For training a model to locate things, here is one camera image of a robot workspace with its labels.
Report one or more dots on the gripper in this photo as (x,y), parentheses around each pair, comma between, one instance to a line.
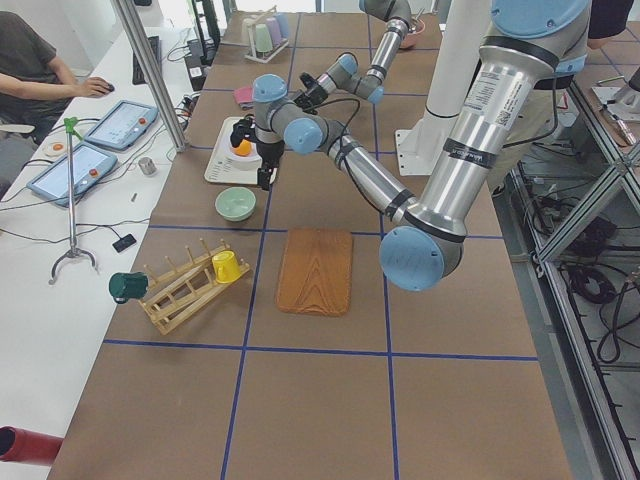
(309,92)
(270,154)

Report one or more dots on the white round plate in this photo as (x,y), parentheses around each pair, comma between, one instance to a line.
(244,163)

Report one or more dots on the orange fruit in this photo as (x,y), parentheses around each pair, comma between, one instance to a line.
(243,149)

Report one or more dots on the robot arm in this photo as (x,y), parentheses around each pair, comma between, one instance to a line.
(343,73)
(493,55)

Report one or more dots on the cream bear tray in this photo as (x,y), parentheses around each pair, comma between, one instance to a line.
(219,168)

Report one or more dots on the green bowl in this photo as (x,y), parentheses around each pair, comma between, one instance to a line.
(235,204)

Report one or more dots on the green cup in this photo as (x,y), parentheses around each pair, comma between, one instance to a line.
(263,42)

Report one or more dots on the purple cup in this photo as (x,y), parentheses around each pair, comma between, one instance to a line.
(274,30)

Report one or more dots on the blue cup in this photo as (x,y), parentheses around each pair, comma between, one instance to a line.
(283,24)

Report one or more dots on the beige cup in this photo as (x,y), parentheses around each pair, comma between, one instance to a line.
(247,25)

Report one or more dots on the yellow mug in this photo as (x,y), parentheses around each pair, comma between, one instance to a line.
(226,267)

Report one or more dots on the pink bowl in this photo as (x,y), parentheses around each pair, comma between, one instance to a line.
(416,29)

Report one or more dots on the wooden cutting board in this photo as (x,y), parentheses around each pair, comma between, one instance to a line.
(315,273)

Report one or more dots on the small metal cylinder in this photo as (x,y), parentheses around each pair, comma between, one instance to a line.
(147,166)

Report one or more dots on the upper teach pendant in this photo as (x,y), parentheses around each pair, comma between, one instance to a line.
(122,126)

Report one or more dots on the teach pendant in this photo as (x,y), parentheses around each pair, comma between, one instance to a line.
(122,126)
(89,165)

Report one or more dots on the wooden drying rack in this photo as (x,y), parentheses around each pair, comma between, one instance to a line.
(185,289)

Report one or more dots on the lower teach pendant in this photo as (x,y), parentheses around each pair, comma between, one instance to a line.
(89,165)

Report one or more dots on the dark green mug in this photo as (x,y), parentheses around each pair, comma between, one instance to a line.
(126,286)

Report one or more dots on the green grabber tool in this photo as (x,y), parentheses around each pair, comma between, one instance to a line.
(74,250)

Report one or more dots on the seated person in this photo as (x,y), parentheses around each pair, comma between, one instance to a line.
(36,84)

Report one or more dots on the red cylinder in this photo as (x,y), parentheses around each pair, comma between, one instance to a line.
(28,447)

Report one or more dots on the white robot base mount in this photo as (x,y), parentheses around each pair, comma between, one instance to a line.
(419,148)

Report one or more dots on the aluminium frame post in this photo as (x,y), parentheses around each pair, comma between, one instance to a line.
(137,37)

